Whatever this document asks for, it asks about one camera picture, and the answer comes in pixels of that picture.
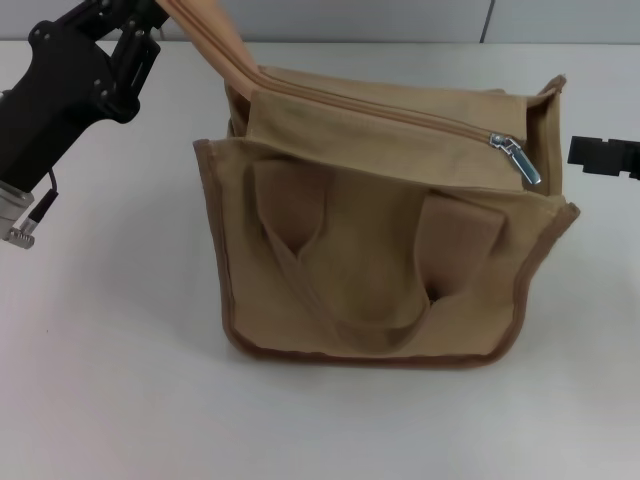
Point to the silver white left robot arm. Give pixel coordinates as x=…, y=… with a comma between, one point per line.
x=12, y=210

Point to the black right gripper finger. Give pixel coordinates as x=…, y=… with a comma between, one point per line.
x=600, y=155

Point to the khaki canvas food bag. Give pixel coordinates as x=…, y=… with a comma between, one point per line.
x=375, y=240

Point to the silver metal zipper pull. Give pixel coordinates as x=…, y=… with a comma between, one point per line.
x=520, y=160

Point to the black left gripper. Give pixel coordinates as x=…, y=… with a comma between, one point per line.
x=55, y=95

